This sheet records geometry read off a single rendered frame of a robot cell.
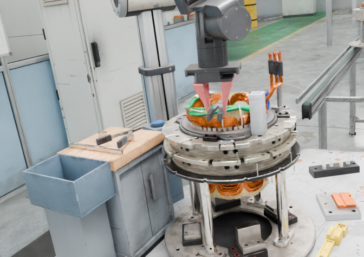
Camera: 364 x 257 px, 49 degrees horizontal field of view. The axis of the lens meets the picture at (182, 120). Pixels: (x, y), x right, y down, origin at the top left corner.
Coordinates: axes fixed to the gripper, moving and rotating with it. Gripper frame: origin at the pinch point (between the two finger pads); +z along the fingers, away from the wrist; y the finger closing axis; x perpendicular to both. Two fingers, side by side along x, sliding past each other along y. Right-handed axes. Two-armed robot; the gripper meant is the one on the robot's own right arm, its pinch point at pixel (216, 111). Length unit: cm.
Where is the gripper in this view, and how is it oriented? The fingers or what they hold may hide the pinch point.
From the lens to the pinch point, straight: 79.5
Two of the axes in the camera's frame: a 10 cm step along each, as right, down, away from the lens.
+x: 2.1, -3.1, 9.3
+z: 1.0, 9.5, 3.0
